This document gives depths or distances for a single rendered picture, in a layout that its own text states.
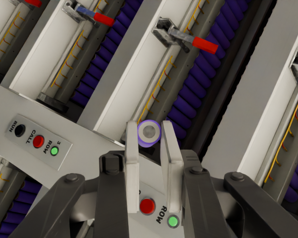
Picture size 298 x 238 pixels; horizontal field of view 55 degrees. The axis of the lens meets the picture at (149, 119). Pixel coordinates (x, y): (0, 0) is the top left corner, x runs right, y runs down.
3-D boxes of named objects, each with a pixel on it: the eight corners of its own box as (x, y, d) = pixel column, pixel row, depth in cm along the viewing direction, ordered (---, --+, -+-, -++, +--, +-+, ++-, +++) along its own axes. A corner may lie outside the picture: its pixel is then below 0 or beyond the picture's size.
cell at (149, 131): (142, 151, 26) (144, 149, 20) (132, 133, 27) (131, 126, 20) (159, 141, 27) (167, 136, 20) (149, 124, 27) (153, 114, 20)
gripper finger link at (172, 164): (169, 161, 14) (184, 162, 14) (161, 120, 21) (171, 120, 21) (167, 213, 15) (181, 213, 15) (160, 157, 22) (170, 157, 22)
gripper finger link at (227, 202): (187, 193, 13) (253, 193, 13) (175, 148, 18) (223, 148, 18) (185, 221, 13) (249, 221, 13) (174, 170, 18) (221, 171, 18)
